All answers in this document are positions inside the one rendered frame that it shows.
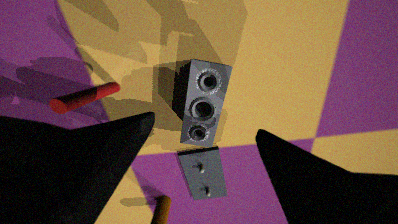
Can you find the red peg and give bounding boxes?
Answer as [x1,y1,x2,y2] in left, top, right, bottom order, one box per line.
[50,82,120,114]

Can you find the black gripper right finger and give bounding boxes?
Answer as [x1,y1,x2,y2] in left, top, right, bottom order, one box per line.
[255,129,398,224]

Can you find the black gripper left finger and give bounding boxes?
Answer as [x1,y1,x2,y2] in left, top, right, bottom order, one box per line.
[0,112,155,224]

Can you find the brown cylinder with orange end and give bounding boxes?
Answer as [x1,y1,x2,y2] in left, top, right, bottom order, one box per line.
[151,195,171,224]

